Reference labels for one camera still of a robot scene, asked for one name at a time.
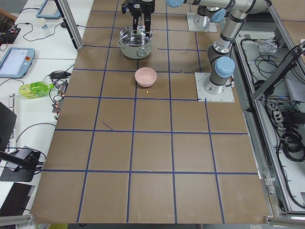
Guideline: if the teach pendant tablet far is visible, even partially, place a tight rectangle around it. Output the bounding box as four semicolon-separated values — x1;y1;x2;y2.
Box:
36;0;61;20

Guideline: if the pale green cooking pot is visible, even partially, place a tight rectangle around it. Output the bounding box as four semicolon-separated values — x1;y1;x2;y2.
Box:
117;25;154;60

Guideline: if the pink bowl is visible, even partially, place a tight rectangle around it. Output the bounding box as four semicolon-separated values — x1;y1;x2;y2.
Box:
134;67;157;87

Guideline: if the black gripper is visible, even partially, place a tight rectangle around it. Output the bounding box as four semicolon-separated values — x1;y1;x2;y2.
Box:
121;0;155;38

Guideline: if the black monitor stand base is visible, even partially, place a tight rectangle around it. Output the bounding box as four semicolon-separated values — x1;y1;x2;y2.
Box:
0;146;45;182

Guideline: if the teach pendant tablet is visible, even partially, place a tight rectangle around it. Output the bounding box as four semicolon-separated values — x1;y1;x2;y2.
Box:
36;0;61;20
0;47;35;79

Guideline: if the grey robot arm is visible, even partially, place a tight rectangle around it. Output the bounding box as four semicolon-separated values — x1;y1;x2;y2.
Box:
166;0;272;95
187;0;226;32

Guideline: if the green drink bottle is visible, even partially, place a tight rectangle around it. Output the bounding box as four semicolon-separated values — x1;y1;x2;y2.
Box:
19;81;55;99

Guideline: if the aluminium frame post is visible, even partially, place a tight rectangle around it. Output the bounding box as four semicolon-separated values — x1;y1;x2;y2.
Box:
55;0;83;50

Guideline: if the white paper cup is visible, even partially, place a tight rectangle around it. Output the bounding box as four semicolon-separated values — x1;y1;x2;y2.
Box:
38;18;49;31

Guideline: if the teach pendant tablet near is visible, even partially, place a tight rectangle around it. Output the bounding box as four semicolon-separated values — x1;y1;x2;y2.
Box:
0;47;35;79

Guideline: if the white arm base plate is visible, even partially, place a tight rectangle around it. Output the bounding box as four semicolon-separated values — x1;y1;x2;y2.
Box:
186;13;217;32
195;73;235;103

